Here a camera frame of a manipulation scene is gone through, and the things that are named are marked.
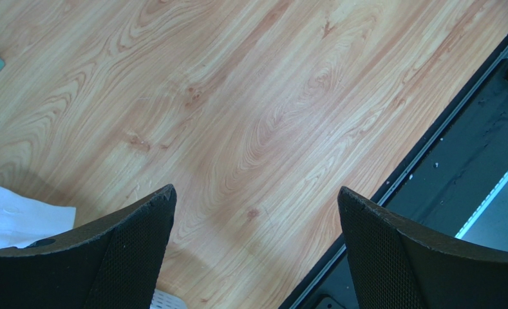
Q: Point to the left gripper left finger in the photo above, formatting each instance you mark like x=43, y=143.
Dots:
x=112, y=262

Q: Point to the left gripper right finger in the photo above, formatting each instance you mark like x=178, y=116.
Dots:
x=398, y=263

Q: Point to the white shirt in basket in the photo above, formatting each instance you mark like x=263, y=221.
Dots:
x=24, y=221

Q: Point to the white laundry basket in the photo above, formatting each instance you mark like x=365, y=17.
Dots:
x=163, y=300

